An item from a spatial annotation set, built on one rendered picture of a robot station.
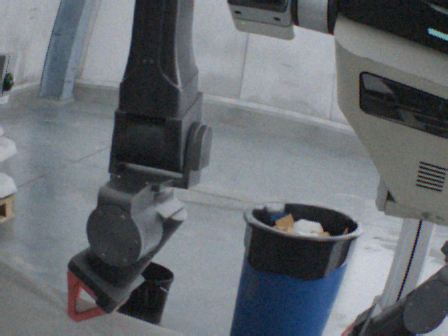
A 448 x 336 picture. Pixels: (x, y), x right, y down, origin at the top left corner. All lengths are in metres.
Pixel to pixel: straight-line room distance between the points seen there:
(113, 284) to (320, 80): 8.09
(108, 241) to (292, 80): 8.21
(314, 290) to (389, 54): 2.03
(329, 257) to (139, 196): 2.28
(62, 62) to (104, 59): 0.61
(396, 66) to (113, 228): 0.49
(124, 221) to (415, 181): 0.61
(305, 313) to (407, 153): 1.94
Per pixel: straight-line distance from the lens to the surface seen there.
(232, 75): 9.03
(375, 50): 1.06
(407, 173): 1.20
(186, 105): 0.74
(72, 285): 0.83
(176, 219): 0.77
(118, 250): 0.71
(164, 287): 3.41
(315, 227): 3.24
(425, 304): 0.66
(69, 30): 9.53
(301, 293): 3.00
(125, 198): 0.70
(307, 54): 8.84
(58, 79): 9.58
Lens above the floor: 1.42
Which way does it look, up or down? 12 degrees down
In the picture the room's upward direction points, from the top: 9 degrees clockwise
